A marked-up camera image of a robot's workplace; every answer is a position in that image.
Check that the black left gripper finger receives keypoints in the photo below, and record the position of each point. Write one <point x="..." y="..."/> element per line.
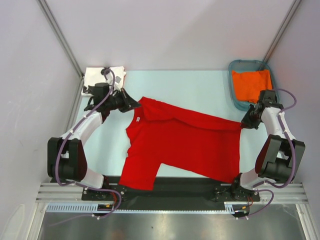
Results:
<point x="127" y="98"/>
<point x="132" y="105"/>

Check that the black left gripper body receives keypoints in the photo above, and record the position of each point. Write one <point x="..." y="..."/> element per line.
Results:
<point x="118" y="101"/>

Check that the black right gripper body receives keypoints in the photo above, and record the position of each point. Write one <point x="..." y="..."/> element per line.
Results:
<point x="251" y="117"/>

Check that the red t shirt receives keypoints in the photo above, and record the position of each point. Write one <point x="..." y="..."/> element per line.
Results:
<point x="164" y="134"/>

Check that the white slotted cable duct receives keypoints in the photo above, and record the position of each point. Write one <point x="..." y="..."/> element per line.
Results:
<point x="105" y="208"/>

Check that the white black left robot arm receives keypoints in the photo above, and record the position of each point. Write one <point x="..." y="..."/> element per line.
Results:
<point x="66" y="159"/>

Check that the orange t shirt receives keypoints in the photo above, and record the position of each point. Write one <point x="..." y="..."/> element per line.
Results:
<point x="248" y="85"/>

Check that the white folded printed t shirt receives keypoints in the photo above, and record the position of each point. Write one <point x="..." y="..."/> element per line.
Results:
<point x="96" y="75"/>

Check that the aluminium frame post left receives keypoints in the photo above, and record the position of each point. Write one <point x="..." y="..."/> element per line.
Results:
<point x="54" y="25"/>

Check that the teal plastic basket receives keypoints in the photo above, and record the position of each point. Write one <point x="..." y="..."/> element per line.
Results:
<point x="240" y="66"/>

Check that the aluminium frame post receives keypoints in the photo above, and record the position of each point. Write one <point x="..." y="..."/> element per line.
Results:
<point x="291" y="13"/>
<point x="54" y="25"/>

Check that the aluminium front rail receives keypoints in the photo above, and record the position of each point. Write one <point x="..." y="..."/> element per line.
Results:
<point x="54" y="193"/>

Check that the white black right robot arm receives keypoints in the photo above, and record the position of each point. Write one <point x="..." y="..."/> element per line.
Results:
<point x="281" y="154"/>

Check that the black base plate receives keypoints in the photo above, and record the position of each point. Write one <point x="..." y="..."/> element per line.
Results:
<point x="169" y="193"/>

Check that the aluminium frame post right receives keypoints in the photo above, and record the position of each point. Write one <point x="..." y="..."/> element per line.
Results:
<point x="291" y="13"/>

